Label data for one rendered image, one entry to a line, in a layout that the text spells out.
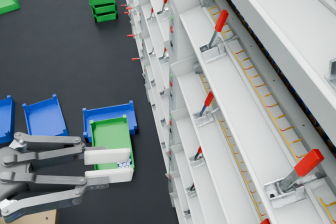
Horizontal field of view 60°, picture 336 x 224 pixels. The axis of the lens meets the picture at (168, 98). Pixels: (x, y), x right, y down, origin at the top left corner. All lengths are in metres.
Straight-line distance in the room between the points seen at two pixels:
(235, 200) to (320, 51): 0.38
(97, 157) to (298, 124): 0.29
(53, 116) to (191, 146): 1.23
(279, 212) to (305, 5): 0.23
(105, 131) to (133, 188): 0.36
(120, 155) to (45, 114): 1.51
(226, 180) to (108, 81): 1.56
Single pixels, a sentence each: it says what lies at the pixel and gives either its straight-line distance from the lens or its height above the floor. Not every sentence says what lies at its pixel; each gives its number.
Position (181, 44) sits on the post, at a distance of 0.71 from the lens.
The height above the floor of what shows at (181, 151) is 0.51.
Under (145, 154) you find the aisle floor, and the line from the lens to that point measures 1.65.
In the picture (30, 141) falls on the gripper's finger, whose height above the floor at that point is 1.04.
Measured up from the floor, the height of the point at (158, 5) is 0.88.
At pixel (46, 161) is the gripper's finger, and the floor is 1.02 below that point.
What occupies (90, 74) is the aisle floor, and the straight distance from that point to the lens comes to 2.14.
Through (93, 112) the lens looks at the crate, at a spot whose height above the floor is 0.03.
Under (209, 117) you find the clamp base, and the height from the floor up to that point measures 0.90.
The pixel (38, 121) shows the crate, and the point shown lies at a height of 0.00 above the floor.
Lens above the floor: 1.40
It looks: 48 degrees down
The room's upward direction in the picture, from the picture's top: straight up
